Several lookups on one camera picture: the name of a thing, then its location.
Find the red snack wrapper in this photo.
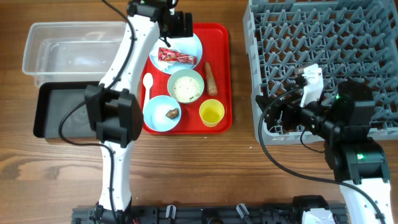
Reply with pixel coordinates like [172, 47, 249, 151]
[158, 47, 197, 65]

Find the green bowl with rice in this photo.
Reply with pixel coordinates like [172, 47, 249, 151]
[167, 69, 205, 104]

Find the yellow plastic cup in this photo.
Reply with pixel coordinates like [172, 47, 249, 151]
[199, 99, 225, 128]

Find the brown food scrap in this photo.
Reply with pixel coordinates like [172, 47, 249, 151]
[166, 108, 180, 119]

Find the small light blue bowl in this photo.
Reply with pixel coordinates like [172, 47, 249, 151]
[143, 95, 182, 132]

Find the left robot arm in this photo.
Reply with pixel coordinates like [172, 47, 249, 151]
[85, 1, 193, 223]

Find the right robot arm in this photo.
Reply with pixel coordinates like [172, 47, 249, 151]
[257, 80, 393, 223]

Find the grey dishwasher rack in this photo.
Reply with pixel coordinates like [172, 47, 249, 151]
[243, 0, 397, 140]

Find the large light blue plate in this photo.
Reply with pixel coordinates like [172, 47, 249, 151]
[149, 34, 203, 75]

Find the white plastic spoon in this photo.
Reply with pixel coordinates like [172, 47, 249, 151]
[142, 73, 154, 109]

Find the red plastic tray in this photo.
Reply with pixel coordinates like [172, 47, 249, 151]
[139, 22, 233, 135]

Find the clear plastic bin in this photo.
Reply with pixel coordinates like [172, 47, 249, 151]
[22, 21, 126, 86]

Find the black plastic tray bin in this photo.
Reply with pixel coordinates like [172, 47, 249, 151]
[33, 82, 98, 139]

